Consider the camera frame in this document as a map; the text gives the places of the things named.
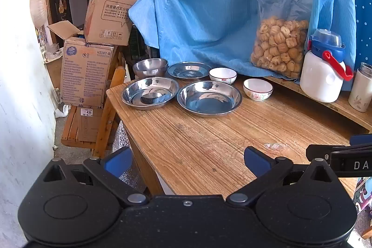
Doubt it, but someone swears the black ribbed crate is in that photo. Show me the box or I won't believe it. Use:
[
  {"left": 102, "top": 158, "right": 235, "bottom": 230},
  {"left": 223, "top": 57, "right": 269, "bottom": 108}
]
[{"left": 128, "top": 24, "right": 159, "bottom": 61}]

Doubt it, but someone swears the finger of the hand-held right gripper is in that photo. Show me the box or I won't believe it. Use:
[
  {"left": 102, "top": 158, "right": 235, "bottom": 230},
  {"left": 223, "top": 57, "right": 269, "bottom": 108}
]
[
  {"left": 306, "top": 145, "right": 352, "bottom": 163},
  {"left": 349, "top": 134, "right": 372, "bottom": 150}
]

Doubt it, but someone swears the stainless steel bowl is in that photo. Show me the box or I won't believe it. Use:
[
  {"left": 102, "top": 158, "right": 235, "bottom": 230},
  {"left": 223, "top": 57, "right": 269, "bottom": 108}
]
[{"left": 133, "top": 58, "right": 169, "bottom": 80}]

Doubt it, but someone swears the dark blue dotted cloth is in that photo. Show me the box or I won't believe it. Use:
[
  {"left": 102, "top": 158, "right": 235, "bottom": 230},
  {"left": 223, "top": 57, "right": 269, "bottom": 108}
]
[{"left": 343, "top": 0, "right": 372, "bottom": 92}]

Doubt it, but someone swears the colourful patterned cloth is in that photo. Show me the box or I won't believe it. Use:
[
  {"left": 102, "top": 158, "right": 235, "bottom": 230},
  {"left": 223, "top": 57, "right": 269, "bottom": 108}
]
[{"left": 352, "top": 177, "right": 372, "bottom": 212}]

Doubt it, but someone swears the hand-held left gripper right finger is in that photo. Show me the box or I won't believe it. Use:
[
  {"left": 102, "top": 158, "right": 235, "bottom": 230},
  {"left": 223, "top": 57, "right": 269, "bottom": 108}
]
[{"left": 226, "top": 146, "right": 341, "bottom": 206}]

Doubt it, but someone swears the stainless steel plate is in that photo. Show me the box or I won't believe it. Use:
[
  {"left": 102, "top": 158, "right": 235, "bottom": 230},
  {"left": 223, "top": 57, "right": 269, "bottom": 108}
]
[
  {"left": 177, "top": 80, "right": 243, "bottom": 118},
  {"left": 167, "top": 61, "right": 213, "bottom": 81},
  {"left": 121, "top": 76, "right": 180, "bottom": 111}
]

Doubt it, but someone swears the white round fan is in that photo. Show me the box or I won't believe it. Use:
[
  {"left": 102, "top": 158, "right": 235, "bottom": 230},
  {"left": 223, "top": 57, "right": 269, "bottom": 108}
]
[{"left": 30, "top": 0, "right": 49, "bottom": 25}]

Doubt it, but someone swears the clear bag of biscuits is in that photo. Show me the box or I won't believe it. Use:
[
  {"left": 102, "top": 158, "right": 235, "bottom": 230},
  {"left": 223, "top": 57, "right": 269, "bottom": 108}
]
[{"left": 250, "top": 0, "right": 315, "bottom": 80}]

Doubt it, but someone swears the cream floral tumbler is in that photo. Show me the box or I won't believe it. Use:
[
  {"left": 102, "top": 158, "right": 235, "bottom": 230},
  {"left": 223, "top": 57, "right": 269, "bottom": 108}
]
[{"left": 348, "top": 62, "right": 372, "bottom": 113}]

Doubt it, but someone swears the open brown cardboard box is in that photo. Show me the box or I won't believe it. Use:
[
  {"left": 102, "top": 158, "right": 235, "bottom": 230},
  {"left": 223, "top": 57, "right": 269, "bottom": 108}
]
[{"left": 84, "top": 0, "right": 145, "bottom": 47}]

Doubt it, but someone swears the white red-rimmed ceramic bowl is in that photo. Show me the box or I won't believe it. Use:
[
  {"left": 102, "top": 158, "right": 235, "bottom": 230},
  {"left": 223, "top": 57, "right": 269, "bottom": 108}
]
[
  {"left": 243, "top": 78, "right": 274, "bottom": 101},
  {"left": 209, "top": 67, "right": 237, "bottom": 85}
]

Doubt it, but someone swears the white bottle with blue lid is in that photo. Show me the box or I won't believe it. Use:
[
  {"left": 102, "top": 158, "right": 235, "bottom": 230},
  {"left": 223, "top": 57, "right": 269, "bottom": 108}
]
[{"left": 299, "top": 29, "right": 354, "bottom": 103}]

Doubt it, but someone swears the cardboard box with blue logo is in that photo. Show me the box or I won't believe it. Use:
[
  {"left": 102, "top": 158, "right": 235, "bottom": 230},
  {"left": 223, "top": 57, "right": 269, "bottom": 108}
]
[{"left": 47, "top": 20, "right": 117, "bottom": 108}]

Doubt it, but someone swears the white rag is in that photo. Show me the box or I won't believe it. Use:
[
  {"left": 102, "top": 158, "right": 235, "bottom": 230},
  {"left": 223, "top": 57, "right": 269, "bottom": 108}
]
[{"left": 55, "top": 104, "right": 71, "bottom": 118}]

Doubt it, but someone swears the small labelled cardboard box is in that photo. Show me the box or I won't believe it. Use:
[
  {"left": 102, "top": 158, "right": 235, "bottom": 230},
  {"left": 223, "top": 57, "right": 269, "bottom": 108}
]
[{"left": 76, "top": 106, "right": 104, "bottom": 144}]

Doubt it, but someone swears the wooden shelf riser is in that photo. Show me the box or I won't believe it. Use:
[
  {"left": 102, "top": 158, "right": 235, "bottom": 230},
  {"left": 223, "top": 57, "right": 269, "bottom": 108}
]
[{"left": 263, "top": 75, "right": 372, "bottom": 132}]

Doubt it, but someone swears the silver bubble wrap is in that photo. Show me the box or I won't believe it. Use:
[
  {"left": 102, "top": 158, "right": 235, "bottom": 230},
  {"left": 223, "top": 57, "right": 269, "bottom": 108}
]
[{"left": 112, "top": 120, "right": 146, "bottom": 194}]

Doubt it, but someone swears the light blue cloth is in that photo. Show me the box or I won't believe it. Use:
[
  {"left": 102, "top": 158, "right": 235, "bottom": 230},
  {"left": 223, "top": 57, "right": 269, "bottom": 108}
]
[{"left": 128, "top": 0, "right": 357, "bottom": 92}]

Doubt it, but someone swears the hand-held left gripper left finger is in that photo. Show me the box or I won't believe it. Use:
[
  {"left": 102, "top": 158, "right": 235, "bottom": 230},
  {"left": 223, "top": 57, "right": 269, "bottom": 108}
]
[{"left": 43, "top": 146, "right": 149, "bottom": 206}]

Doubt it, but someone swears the wooden chair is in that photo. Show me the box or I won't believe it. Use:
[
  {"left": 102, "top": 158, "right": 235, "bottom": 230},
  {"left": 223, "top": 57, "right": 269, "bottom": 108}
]
[{"left": 60, "top": 52, "right": 127, "bottom": 158}]

